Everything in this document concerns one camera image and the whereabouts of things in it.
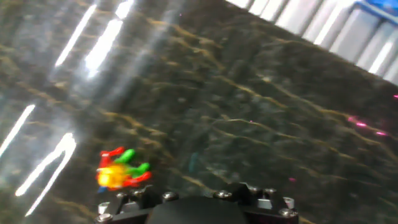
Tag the red green yellow toy figure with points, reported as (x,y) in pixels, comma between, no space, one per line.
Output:
(115,177)

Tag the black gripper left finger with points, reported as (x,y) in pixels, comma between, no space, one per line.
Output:
(130,202)

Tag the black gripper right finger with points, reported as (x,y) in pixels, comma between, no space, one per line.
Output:
(267,202)

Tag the blue tissue pack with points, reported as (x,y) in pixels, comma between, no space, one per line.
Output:
(385,3)

